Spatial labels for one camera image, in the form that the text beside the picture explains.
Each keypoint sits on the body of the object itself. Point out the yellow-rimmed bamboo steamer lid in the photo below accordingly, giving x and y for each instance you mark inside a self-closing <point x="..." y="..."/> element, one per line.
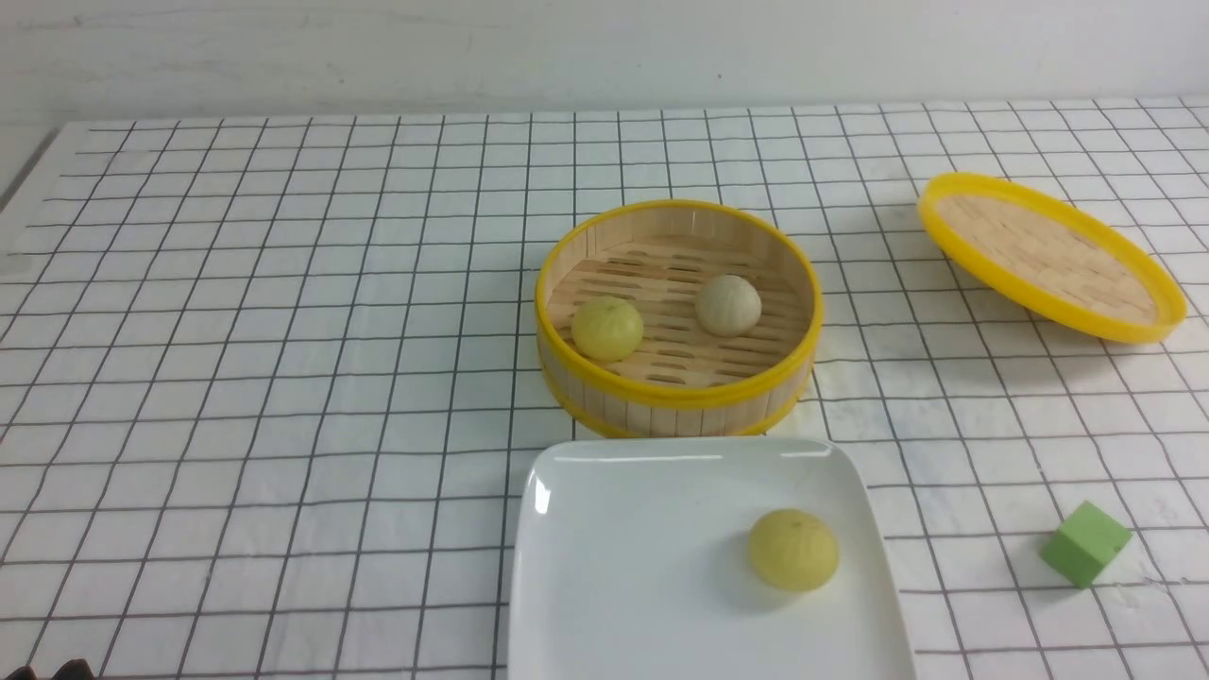
<point x="1052" y="259"/>

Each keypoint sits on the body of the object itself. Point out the yellow-rimmed bamboo steamer basket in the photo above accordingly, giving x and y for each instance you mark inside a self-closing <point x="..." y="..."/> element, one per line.
<point x="680" y="381"/>

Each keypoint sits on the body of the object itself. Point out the white square plate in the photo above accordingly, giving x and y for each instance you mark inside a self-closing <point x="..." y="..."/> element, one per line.
<point x="630" y="563"/>

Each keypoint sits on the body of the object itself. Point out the white grid tablecloth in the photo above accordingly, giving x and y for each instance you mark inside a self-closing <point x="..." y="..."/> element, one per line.
<point x="271" y="389"/>

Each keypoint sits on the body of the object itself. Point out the yellow steamed bun on plate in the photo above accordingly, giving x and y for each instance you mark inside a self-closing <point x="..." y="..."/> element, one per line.
<point x="791" y="550"/>

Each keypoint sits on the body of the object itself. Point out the yellow steamed bun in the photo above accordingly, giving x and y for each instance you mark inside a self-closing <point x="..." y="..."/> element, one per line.
<point x="791" y="550"/>
<point x="607" y="329"/>

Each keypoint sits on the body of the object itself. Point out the beige steamed bun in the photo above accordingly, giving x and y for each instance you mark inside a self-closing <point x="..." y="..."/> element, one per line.
<point x="728" y="306"/>

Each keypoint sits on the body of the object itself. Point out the green cube block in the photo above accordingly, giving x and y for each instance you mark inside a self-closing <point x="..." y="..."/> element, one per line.
<point x="1085" y="545"/>

